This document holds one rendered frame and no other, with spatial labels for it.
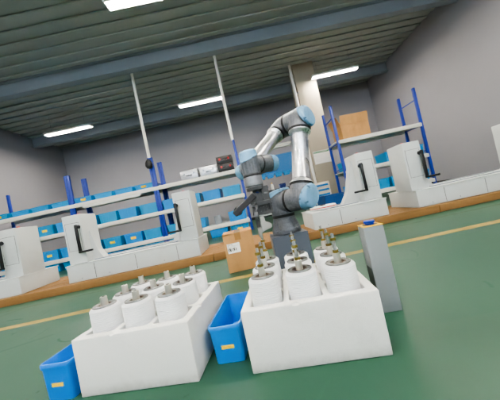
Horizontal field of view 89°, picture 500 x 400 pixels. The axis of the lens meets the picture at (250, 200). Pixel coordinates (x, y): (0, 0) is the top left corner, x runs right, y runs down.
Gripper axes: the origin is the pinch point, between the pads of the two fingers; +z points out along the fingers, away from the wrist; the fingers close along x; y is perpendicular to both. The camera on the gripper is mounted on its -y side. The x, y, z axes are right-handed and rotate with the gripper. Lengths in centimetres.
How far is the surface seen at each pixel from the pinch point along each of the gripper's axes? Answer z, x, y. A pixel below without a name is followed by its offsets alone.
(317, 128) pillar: -182, 582, 217
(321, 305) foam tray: 18.6, -32.9, 12.3
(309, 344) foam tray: 28.7, -32.2, 6.8
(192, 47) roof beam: -353, 404, -49
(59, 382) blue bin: 29, -23, -72
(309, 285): 13.6, -29.4, 10.9
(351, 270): 11.5, -30.4, 23.3
